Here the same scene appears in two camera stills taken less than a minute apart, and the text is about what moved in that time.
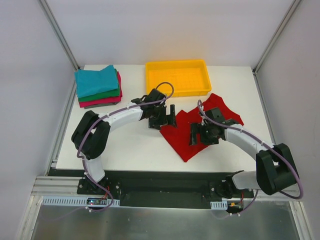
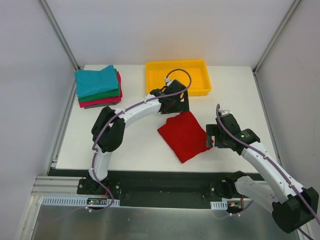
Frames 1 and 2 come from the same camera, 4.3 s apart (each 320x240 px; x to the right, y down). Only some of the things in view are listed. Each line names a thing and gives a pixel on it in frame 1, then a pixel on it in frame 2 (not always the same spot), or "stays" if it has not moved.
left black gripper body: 169,117 → 182,99
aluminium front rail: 47,186 stays
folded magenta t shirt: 85,103 stays
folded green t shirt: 113,93 stays
